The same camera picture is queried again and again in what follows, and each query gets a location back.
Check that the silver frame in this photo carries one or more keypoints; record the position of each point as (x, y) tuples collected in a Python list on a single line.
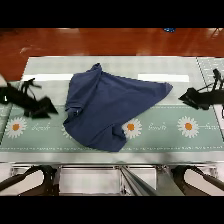
[(136, 176)]

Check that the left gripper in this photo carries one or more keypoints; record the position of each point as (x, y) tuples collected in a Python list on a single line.
[(18, 98)]

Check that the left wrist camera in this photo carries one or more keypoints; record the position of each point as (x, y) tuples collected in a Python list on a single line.
[(29, 87)]

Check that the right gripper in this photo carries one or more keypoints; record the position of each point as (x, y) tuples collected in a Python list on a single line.
[(205, 98)]

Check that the blue T-shirt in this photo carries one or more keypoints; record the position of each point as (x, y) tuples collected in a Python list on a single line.
[(100, 106)]

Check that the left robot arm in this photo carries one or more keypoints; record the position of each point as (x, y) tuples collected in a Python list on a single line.
[(36, 180)]

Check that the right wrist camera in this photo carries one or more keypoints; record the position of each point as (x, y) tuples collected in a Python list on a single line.
[(218, 79)]

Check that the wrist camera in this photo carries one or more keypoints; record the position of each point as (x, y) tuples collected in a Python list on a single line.
[(29, 87), (218, 79)]

